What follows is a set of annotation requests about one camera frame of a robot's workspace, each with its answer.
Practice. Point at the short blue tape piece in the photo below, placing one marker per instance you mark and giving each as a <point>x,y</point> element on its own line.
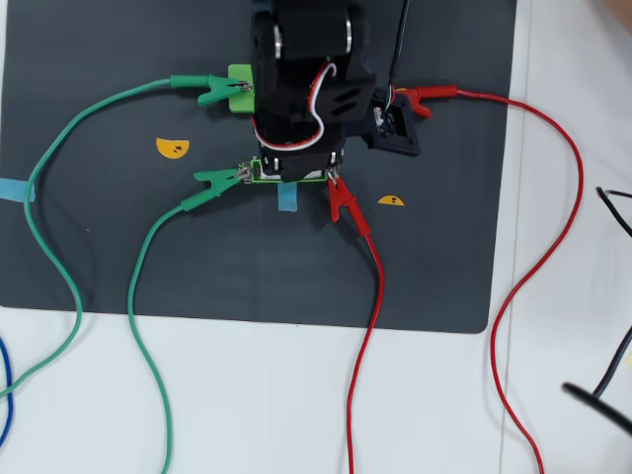
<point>15,190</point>

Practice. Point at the blurry black bar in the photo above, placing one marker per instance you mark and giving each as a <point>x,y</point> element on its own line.
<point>592,400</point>

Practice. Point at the green bulb holder block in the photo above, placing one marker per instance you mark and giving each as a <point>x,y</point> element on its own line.
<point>239,103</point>

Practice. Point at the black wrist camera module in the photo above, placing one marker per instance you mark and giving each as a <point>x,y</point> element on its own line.
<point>400,133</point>

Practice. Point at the green alligator clip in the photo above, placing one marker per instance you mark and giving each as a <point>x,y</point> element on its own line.
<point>217,86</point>
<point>217,180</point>

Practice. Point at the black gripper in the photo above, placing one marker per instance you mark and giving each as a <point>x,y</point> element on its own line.
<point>302,167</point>

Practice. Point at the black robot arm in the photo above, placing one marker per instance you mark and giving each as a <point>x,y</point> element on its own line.
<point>311,34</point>

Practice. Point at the green battery holder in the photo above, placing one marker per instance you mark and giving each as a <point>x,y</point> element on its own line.
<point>255,170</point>

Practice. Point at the orange half-round sticker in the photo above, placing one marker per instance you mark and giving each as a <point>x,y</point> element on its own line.
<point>391,201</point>
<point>170,150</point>

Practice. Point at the long blue tape strip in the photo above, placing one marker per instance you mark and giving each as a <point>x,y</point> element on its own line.
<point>288,197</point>

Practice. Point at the red alligator clip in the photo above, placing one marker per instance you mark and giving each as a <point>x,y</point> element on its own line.
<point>429,92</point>
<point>340,197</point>

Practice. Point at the dark grey work mat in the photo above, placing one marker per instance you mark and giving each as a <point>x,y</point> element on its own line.
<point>247,257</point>

